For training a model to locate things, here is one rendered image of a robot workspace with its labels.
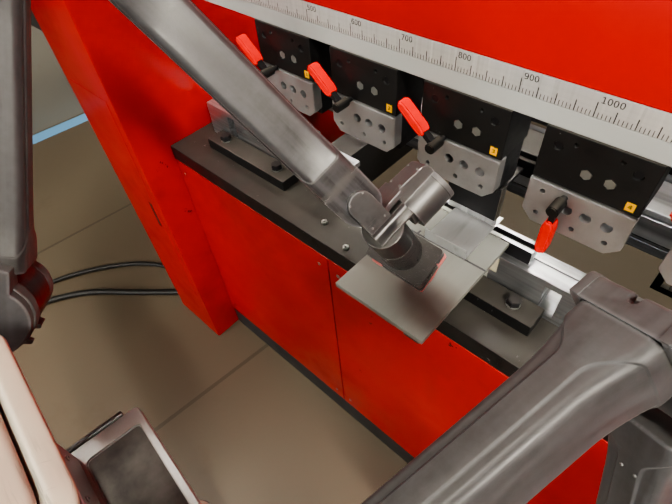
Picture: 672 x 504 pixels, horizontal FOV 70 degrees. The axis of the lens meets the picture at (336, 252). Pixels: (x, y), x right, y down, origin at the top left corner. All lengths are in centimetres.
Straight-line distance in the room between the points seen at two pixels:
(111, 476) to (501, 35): 74
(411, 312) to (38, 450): 54
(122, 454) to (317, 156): 45
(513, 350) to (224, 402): 122
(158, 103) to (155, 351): 106
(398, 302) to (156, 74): 88
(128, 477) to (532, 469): 50
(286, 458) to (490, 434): 146
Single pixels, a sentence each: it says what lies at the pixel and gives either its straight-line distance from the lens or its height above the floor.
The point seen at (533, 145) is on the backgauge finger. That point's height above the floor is 103.
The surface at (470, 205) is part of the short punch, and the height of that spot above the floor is 103.
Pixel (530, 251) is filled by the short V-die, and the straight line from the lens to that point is 90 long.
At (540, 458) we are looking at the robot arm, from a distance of 33.
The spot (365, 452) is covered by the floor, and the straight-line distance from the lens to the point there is 174.
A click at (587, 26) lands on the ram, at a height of 139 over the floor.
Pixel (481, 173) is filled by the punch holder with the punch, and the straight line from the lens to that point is 82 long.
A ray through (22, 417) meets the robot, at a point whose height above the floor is 131.
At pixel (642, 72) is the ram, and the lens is 66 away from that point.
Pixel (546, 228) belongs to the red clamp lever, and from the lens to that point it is 76.
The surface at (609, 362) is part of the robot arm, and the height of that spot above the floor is 138.
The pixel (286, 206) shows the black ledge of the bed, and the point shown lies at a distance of 115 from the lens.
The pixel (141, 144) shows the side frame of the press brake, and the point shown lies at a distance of 140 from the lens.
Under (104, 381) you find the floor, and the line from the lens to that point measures 211.
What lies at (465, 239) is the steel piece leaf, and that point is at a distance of 89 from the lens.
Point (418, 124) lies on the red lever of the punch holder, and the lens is 79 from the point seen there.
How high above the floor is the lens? 164
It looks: 48 degrees down
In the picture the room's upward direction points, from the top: 6 degrees counter-clockwise
